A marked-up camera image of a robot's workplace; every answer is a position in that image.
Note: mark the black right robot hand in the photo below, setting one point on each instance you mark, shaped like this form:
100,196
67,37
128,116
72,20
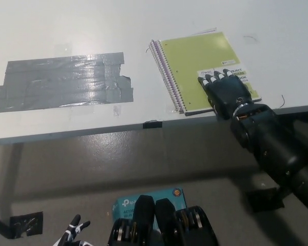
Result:
228,94

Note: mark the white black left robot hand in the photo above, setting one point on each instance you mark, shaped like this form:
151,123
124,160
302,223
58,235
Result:
70,235

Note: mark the green Mead spiral notebook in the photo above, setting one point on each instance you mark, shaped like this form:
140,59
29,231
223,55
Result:
195,56

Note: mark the purple spiral notebook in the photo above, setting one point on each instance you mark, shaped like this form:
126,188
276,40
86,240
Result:
159,55

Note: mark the black table clip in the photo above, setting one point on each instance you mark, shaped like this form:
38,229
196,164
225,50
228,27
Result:
152,124

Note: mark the teal TP-Link box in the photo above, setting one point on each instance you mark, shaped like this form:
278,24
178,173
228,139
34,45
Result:
166,195

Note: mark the clear tape scrap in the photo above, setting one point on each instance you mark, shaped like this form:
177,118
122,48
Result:
117,110

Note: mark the grey duct tape patch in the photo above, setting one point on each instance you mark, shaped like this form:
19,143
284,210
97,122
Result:
61,82

